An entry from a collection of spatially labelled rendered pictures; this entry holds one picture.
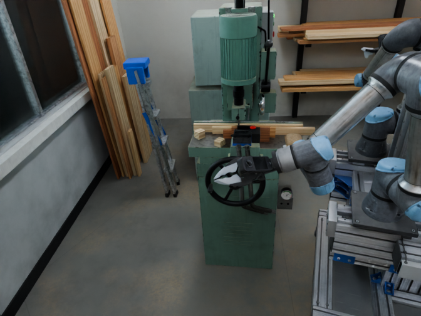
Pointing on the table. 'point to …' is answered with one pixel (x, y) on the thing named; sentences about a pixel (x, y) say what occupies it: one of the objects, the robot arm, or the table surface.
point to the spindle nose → (239, 95)
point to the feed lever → (267, 68)
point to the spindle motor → (238, 48)
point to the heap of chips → (292, 138)
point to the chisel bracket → (239, 111)
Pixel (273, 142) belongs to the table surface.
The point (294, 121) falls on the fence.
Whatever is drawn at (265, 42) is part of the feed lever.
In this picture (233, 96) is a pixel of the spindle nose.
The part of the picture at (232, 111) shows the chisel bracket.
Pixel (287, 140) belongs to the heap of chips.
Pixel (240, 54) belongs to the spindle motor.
